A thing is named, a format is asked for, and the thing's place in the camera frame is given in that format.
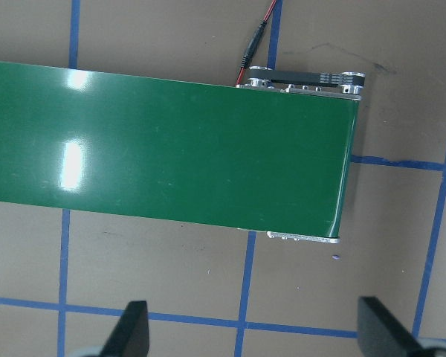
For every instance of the green conveyor belt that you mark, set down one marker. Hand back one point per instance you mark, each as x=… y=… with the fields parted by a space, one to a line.
x=171 y=148

